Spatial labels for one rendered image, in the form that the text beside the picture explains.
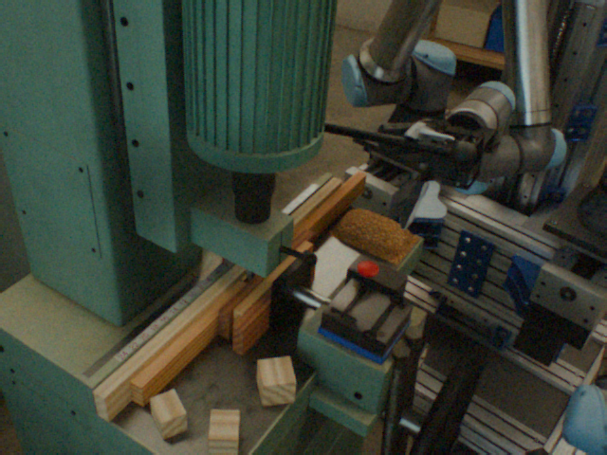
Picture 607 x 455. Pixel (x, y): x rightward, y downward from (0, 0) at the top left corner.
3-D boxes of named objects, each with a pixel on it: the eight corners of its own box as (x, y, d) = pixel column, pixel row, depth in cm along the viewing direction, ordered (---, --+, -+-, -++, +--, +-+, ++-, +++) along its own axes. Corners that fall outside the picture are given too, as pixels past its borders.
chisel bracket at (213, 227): (265, 287, 95) (267, 242, 90) (189, 249, 100) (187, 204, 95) (293, 260, 100) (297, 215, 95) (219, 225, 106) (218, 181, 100)
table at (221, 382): (281, 567, 77) (284, 542, 74) (93, 438, 89) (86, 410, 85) (468, 282, 119) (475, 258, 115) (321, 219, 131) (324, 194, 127)
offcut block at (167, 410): (187, 429, 84) (186, 412, 82) (163, 440, 83) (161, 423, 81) (175, 406, 87) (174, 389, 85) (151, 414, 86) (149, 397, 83)
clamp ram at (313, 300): (311, 348, 96) (317, 304, 90) (268, 326, 99) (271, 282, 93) (341, 312, 102) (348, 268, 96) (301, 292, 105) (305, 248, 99)
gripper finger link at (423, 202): (432, 237, 95) (454, 181, 97) (394, 226, 97) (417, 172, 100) (435, 245, 97) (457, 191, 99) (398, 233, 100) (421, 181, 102)
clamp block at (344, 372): (374, 418, 91) (383, 376, 86) (291, 373, 96) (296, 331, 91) (418, 351, 101) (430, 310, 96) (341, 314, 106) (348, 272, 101)
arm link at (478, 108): (454, 96, 108) (450, 140, 113) (444, 106, 105) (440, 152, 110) (500, 104, 105) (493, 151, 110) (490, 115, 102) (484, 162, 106)
